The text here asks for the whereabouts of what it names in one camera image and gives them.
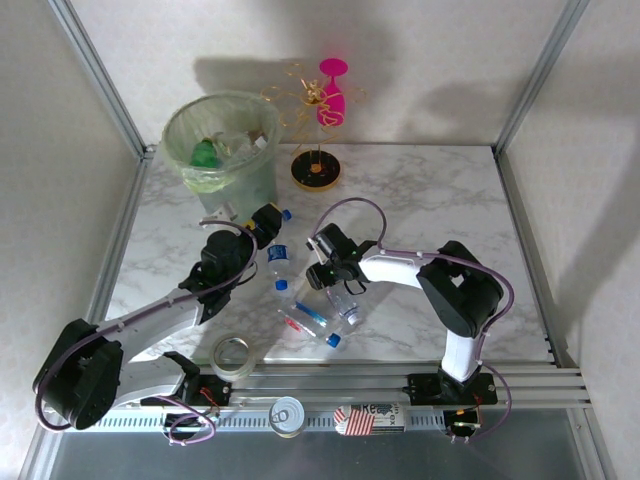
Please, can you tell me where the gold wire glass rack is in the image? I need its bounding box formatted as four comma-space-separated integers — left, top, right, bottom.
260, 62, 369, 193

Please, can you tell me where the aluminium cross rail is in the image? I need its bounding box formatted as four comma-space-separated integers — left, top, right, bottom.
44, 360, 594, 414

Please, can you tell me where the aluminium frame post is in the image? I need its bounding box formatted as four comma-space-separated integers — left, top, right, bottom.
47, 0, 156, 161
492, 0, 594, 156

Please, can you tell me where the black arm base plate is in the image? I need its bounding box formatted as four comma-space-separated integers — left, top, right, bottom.
407, 372, 500, 407
140, 372, 235, 407

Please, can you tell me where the striped printed can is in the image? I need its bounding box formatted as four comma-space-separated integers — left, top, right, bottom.
333, 402, 407, 437

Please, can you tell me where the grey slotted cable duct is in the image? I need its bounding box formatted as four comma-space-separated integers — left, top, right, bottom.
94, 410, 449, 435

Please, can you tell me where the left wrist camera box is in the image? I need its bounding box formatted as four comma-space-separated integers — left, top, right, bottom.
198, 201, 240, 227

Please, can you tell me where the clear bottle blue red label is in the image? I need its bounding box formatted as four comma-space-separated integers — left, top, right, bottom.
276, 294, 343, 349

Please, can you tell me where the grey mesh waste bin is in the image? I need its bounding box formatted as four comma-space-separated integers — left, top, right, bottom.
162, 93, 280, 229

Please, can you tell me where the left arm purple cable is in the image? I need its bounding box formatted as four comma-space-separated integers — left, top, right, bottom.
33, 219, 260, 446

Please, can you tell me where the pink wine glass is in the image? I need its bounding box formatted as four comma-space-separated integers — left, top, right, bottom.
317, 58, 350, 127

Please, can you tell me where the clear bottle dark blue label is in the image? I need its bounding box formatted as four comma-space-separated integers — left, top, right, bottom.
273, 208, 294, 239
266, 241, 297, 294

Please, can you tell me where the silver tin can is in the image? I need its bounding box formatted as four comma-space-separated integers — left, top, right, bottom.
268, 395, 307, 440

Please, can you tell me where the aluminium side rail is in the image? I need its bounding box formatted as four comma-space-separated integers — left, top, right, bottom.
59, 147, 156, 374
492, 147, 584, 374

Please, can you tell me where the small circuit board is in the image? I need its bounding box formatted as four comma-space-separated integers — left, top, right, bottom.
443, 407, 484, 432
163, 409, 221, 434

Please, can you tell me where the green plastic bottle yellow cap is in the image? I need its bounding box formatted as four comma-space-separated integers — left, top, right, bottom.
191, 139, 225, 169

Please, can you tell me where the green plastic bin liner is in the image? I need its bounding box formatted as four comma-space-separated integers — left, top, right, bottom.
160, 92, 282, 196

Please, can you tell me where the grey metal panel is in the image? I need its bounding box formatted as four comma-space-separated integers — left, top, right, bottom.
19, 412, 616, 480

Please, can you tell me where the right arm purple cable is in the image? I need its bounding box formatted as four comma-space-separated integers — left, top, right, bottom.
309, 197, 516, 446

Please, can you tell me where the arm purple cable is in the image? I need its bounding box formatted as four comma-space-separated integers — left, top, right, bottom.
309, 197, 516, 446
33, 219, 260, 446

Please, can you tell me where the clear tape roll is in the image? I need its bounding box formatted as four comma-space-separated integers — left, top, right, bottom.
209, 333, 256, 382

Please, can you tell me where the long clear bottle white cap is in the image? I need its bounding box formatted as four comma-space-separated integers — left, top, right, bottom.
324, 285, 363, 327

